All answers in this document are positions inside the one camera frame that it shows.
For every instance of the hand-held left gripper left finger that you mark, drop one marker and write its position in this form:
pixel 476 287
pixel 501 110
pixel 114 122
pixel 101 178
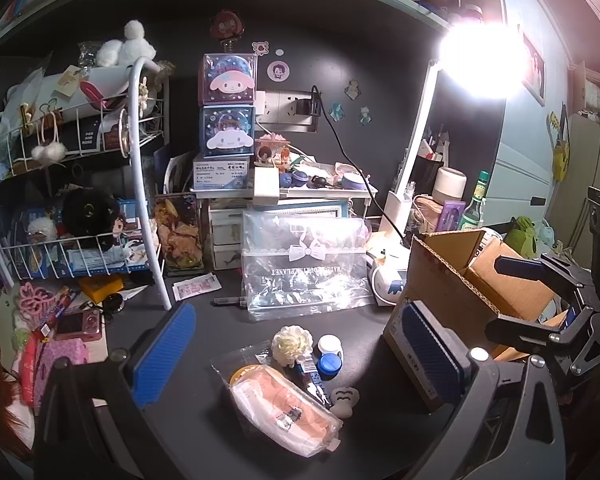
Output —
pixel 162 355

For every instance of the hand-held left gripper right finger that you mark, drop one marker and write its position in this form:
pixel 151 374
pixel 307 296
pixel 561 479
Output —
pixel 430 355

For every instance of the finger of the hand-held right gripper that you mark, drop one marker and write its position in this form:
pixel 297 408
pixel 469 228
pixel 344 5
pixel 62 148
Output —
pixel 515 331
pixel 522 266

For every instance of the brown cardboard box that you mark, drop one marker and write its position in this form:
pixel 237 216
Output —
pixel 440 270

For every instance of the grey paw-shaped charm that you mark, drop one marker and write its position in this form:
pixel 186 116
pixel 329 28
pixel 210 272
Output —
pixel 343 402

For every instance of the pink packet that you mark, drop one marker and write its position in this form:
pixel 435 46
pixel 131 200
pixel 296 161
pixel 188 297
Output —
pixel 62 352

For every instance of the white and blue lens case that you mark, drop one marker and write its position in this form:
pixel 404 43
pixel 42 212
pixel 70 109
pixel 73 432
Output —
pixel 330 347

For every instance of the pink plush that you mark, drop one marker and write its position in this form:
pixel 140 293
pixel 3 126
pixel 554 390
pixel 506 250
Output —
pixel 280 400

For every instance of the white flower scrunchie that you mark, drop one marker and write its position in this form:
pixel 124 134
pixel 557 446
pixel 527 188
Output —
pixel 292 344

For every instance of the green frog plush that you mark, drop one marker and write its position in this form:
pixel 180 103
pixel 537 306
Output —
pixel 524 235

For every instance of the black round case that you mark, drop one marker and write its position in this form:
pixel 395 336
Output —
pixel 113 303

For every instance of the white and pink sachet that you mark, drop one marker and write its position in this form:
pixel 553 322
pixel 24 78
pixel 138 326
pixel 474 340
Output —
pixel 195 287

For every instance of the green glass bottle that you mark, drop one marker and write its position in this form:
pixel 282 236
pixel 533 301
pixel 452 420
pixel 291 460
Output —
pixel 472 210

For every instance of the beige cabinet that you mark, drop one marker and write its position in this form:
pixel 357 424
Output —
pixel 590 150

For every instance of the yellow hanging bag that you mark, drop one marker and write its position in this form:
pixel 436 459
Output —
pixel 560 155

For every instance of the purple box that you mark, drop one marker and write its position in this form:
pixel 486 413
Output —
pixel 452 216

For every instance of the white bowl with blue print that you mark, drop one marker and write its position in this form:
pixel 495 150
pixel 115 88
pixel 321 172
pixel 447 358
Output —
pixel 387 280

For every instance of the black marker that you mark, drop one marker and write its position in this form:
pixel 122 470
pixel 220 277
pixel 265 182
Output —
pixel 230 301

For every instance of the orange box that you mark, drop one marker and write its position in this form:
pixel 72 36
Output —
pixel 100 287

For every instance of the white cup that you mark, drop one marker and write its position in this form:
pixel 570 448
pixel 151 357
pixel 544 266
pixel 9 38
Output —
pixel 450 185

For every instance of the striped candy bar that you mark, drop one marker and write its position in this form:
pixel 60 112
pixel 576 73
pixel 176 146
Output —
pixel 60 305

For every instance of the snack bag with brown print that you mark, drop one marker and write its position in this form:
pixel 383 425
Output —
pixel 177 235

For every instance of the black pen holder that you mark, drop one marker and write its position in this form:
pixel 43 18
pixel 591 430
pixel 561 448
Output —
pixel 427 175

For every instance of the red snack packet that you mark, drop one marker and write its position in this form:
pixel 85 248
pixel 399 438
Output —
pixel 30 370

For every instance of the small white drawer unit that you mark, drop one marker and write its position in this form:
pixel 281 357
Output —
pixel 225 235

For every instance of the white desk lamp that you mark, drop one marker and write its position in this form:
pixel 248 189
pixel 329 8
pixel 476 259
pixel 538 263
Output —
pixel 397 210

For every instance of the pink flower-shaped ornament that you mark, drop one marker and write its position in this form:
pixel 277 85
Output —
pixel 32 297

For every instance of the clear plastic bag with bow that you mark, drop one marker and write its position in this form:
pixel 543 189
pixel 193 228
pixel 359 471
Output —
pixel 305 285

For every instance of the black plush toy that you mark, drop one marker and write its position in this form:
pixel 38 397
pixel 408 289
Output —
pixel 87 215

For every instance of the purple round tin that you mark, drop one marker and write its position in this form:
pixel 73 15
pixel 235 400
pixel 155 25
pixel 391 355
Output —
pixel 352 181

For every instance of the white medicine box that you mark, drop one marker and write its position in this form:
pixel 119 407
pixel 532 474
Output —
pixel 220 172

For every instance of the white desk riser shelf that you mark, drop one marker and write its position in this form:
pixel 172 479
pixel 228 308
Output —
pixel 330 191

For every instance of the blue framed board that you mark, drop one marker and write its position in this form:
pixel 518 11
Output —
pixel 300 206

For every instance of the small white carton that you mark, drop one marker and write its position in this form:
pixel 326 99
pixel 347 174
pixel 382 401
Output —
pixel 266 182

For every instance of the small character sticker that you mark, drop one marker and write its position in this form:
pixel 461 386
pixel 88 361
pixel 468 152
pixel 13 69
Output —
pixel 364 116
pixel 352 89
pixel 336 111

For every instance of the blue round cases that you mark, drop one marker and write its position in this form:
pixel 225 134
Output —
pixel 297 177

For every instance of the small character standees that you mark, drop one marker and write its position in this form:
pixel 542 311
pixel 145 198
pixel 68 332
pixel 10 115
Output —
pixel 272 152

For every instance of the white pompom pair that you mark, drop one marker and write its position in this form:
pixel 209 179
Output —
pixel 45 152

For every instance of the blue character box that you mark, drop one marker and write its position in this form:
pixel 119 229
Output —
pixel 227 130

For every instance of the black charger plug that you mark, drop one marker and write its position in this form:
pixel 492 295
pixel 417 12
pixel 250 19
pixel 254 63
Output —
pixel 307 106

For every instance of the pink character box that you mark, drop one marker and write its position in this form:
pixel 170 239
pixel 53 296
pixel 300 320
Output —
pixel 229 80

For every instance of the round portrait badge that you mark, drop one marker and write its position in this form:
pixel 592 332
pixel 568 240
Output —
pixel 278 70

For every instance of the white bunny plush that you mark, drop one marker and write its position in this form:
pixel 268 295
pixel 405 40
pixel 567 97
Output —
pixel 125 47

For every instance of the pink bear sticker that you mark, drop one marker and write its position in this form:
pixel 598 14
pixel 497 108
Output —
pixel 261 48

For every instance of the spring head figure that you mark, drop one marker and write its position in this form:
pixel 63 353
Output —
pixel 226 25

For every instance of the pink compact camera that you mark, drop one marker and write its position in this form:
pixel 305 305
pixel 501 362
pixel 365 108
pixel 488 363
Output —
pixel 77 325

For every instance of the framed wall picture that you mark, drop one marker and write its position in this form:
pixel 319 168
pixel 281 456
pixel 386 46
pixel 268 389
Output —
pixel 534 70

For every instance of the white wall power outlet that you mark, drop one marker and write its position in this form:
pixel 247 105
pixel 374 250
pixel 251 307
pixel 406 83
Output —
pixel 280 105

